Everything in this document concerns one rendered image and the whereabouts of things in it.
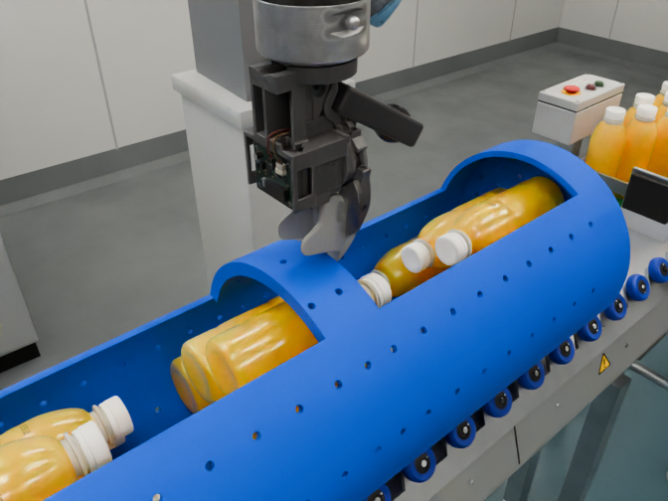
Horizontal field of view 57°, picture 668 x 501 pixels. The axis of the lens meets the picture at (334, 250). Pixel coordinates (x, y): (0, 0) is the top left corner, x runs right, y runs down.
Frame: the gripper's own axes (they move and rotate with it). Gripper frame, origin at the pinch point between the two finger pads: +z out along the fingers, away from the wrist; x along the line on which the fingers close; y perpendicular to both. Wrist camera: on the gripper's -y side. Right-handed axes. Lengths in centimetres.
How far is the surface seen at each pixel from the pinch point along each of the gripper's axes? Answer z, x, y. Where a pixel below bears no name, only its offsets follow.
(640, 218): 28, -1, -79
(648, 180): 19, -1, -78
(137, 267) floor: 124, -185, -42
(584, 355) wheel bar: 31, 12, -40
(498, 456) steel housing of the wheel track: 35.3, 12.8, -18.3
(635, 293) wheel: 27, 11, -55
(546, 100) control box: 15, -32, -90
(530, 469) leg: 103, -5, -71
